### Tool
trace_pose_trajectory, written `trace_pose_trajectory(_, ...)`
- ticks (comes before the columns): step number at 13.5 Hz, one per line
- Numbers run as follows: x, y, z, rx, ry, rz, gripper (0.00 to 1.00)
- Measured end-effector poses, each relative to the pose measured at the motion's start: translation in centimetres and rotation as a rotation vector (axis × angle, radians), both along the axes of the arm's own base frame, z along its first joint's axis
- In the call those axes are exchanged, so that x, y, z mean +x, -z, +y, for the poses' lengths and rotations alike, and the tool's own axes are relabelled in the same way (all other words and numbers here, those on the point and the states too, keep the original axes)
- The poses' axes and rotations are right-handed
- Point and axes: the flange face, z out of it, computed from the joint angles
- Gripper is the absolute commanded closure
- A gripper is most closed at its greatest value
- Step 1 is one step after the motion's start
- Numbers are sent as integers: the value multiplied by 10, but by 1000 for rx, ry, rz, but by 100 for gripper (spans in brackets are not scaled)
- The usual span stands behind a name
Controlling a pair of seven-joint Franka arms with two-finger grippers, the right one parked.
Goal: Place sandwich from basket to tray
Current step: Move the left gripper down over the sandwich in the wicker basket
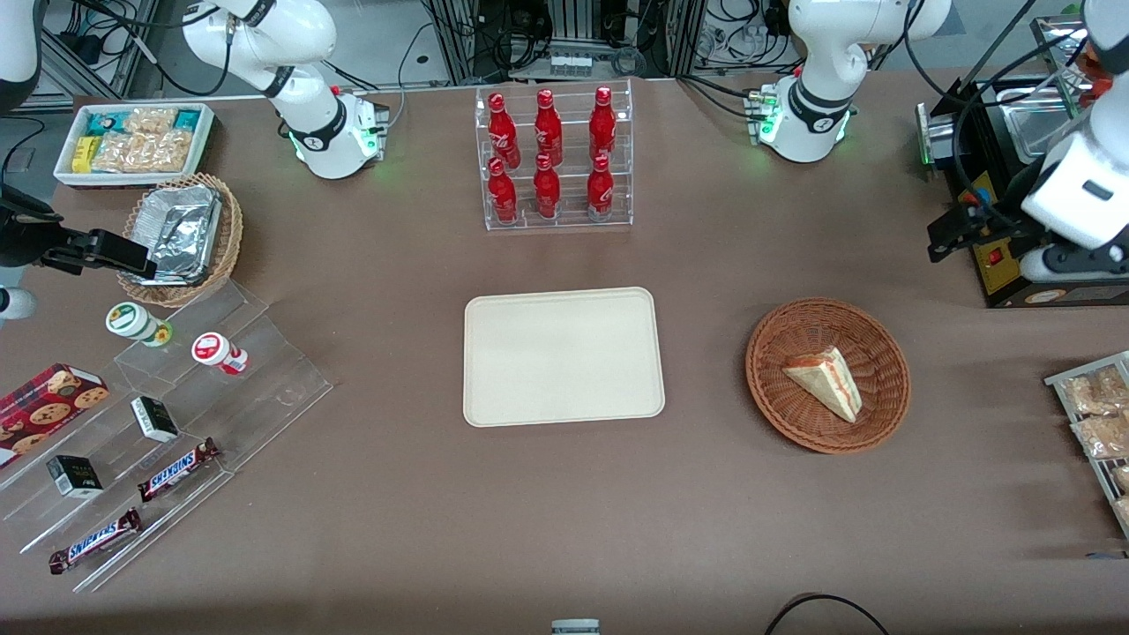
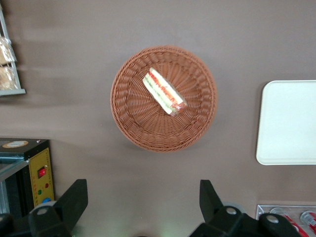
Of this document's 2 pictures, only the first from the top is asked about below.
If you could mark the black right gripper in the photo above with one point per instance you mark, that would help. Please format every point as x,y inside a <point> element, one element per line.
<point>19,241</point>

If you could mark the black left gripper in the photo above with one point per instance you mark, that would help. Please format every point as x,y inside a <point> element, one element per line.
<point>995,224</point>

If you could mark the triangle sandwich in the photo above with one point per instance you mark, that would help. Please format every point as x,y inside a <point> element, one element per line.
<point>825,379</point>

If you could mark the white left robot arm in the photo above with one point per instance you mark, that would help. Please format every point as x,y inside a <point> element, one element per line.
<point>811,115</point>

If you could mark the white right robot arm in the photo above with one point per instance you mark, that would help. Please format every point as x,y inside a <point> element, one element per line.
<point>317,132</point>

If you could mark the light wicker basket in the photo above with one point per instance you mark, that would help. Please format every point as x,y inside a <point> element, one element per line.
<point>231,229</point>

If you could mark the metal snack tray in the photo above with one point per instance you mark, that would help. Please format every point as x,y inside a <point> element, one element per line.
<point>1058,381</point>

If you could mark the brown wicker basket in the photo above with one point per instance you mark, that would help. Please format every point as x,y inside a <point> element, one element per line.
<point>794,326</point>

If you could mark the beige plastic tray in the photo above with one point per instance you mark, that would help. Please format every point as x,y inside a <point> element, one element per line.
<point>564,357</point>

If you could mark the black food warmer machine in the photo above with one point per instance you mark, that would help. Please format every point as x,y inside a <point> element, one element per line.
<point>1001,278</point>

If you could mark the green lid yogurt bottle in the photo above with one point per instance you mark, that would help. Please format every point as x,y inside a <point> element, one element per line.
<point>130,320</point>

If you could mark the silver foil container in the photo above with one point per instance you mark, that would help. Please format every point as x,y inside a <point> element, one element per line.
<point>181,234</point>

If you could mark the white plastic snack bin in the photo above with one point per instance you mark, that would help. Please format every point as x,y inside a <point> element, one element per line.
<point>62,172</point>

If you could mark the yellow snack packet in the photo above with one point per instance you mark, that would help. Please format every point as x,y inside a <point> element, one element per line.
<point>84,154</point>

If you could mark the clear bag of crackers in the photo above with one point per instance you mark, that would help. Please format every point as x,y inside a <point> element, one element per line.
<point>145,152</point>

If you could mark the steel warmer pan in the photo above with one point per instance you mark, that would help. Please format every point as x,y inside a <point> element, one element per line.
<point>1036,132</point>

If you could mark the teal snack packet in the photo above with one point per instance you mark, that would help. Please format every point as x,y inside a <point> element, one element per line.
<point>104,122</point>

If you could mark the red lid yogurt bottle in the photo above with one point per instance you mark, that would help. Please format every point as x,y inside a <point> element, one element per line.
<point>212,349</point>

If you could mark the red cookie box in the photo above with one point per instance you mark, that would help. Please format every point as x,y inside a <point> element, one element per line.
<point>44,410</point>

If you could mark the small black carton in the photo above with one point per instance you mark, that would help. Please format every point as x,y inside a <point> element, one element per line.
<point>75,476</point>
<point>154,419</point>

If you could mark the red sausage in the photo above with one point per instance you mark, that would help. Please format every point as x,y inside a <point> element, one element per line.
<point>1099,62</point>
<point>1101,88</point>

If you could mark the clear bag of pastries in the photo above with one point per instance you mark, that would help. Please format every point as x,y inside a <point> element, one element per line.
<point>1102,437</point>
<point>1098,392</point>

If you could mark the clear acrylic stepped stand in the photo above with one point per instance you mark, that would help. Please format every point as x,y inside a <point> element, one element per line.
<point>265,397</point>

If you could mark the snickers chocolate bar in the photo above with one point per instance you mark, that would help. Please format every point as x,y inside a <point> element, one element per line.
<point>95,541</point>
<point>176,470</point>

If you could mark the red cola bottle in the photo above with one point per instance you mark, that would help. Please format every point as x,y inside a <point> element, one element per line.
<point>602,123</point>
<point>503,194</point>
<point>503,132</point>
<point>600,190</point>
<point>548,128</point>
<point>547,190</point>

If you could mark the clear acrylic bottle rack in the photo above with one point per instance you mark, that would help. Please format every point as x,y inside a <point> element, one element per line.
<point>573,225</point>

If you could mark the white power strip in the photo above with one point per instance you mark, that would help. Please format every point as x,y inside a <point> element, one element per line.
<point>570,65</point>

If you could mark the small grey device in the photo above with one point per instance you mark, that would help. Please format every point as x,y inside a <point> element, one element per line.
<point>575,628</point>

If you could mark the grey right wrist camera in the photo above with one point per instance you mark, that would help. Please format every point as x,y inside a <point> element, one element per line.
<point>16,304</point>

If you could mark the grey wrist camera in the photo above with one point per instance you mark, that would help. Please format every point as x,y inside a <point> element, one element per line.
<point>16,304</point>
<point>1072,263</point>

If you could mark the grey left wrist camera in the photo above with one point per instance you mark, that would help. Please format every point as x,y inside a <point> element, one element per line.
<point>1072,263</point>

